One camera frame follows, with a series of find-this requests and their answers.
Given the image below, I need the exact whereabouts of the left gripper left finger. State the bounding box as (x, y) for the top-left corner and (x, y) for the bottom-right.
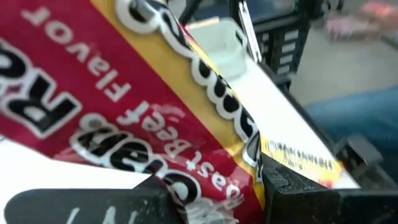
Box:
(4, 175), (189, 224)

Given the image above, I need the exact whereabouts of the red beef ramen noodle pack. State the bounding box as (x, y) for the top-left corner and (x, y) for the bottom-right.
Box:
(0, 0), (345, 224)

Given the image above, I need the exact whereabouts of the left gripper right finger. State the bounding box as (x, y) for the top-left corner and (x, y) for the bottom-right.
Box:
(262, 154), (398, 224)

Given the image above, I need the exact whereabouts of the white rectangular tray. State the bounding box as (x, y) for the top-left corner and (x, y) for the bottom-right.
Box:
(185, 17), (249, 80)

